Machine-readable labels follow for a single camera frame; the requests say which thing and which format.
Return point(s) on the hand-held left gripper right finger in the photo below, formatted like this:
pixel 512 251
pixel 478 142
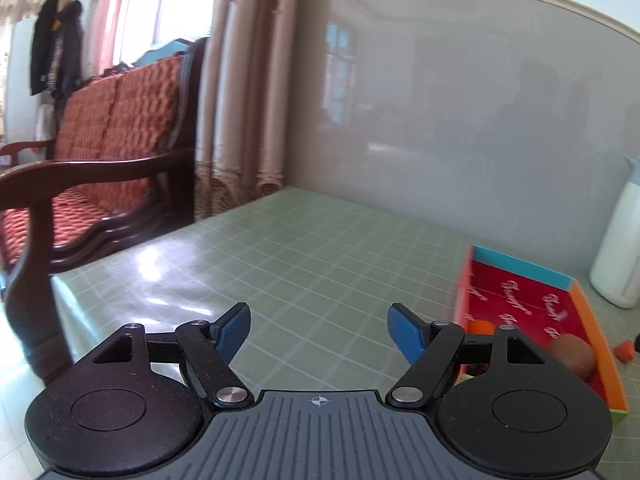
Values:
pixel 404 332

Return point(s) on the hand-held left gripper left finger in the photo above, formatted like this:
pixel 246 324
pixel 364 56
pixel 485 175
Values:
pixel 234 332

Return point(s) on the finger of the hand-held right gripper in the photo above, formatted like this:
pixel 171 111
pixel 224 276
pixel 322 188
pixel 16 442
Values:
pixel 636 343

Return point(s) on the orange tangerine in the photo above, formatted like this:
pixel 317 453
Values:
pixel 481 327
pixel 623 351

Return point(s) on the brown kiwi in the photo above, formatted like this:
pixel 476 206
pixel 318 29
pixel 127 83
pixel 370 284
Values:
pixel 575 355

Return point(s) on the red cardboard box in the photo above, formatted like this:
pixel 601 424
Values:
pixel 525 290

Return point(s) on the white bottle with blue cap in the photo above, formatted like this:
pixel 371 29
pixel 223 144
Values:
pixel 617 260

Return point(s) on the green checked tablecloth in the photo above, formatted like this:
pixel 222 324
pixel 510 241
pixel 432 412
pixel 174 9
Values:
pixel 300 260

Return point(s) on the wooden sofa red cushions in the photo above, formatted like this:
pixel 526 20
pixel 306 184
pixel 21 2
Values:
pixel 125 120

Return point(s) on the beige curtain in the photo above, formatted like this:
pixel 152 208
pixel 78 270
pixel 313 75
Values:
pixel 250 85

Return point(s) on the blue cloth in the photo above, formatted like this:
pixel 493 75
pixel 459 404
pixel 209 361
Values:
pixel 165 49

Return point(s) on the black jacket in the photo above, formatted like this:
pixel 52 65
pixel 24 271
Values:
pixel 50 50

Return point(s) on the pink sheer curtain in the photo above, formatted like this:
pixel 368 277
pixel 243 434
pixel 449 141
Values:
pixel 135 10

